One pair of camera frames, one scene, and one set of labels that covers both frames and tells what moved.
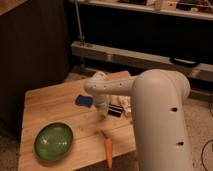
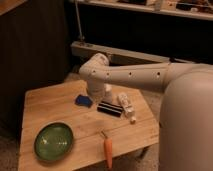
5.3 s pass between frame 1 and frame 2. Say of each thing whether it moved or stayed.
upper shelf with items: stayed
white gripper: moved
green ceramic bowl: stayed
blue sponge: stayed
